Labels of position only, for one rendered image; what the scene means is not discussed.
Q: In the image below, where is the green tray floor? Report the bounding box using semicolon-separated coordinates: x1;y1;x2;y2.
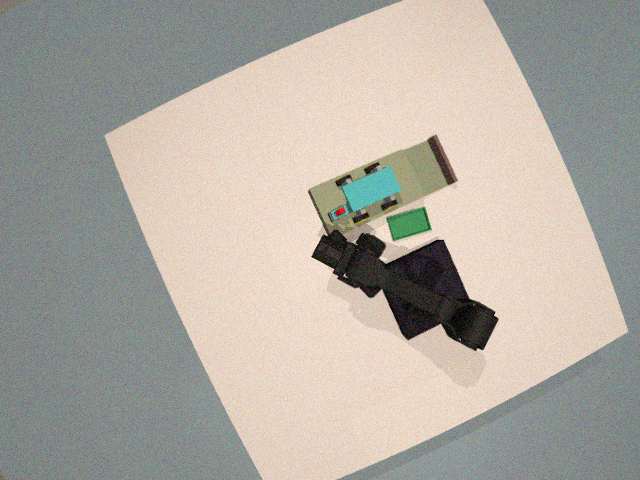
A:
389;209;429;239

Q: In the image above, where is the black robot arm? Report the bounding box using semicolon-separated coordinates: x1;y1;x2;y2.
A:
311;233;499;351

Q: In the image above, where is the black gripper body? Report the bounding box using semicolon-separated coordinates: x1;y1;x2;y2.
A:
328;230;381;299

